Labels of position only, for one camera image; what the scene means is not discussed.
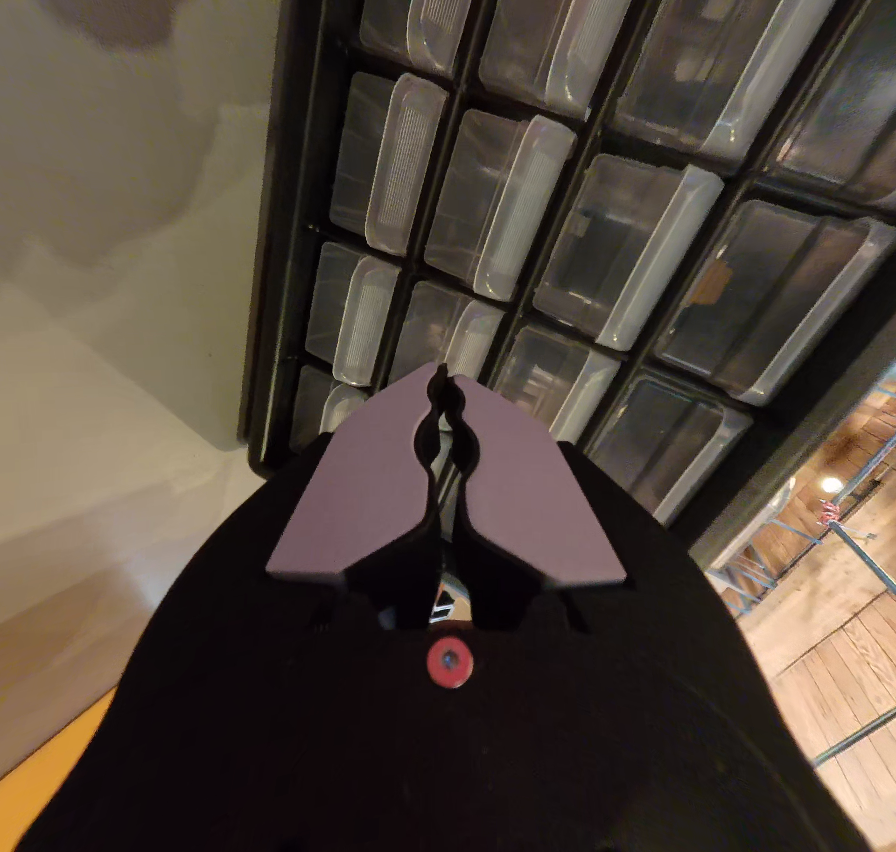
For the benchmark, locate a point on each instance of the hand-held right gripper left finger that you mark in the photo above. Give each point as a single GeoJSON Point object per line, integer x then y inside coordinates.
{"type": "Point", "coordinates": [357, 495]}

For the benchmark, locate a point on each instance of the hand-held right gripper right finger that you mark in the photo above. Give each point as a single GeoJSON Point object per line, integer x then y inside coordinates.
{"type": "Point", "coordinates": [532, 509]}

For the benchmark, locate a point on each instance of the black drawer cabinet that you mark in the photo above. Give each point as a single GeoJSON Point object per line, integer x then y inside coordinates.
{"type": "Point", "coordinates": [276, 236]}

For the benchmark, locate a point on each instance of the group of clear plastic drawers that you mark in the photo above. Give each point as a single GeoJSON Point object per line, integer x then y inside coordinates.
{"type": "Point", "coordinates": [616, 250]}

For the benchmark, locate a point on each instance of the round ceiling lamp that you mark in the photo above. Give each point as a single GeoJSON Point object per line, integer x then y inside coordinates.
{"type": "Point", "coordinates": [831, 483]}

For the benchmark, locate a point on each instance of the metal pole with red clamp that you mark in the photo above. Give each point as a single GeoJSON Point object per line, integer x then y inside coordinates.
{"type": "Point", "coordinates": [847, 530]}

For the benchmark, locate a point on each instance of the thin metal pole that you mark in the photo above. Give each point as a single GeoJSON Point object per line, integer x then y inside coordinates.
{"type": "Point", "coordinates": [861, 736]}

